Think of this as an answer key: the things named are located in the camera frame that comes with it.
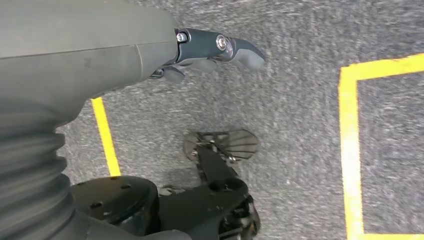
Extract yellow floor tape square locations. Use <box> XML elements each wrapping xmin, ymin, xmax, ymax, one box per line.
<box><xmin>337</xmin><ymin>52</ymin><xmax>424</xmax><ymax>240</ymax></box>

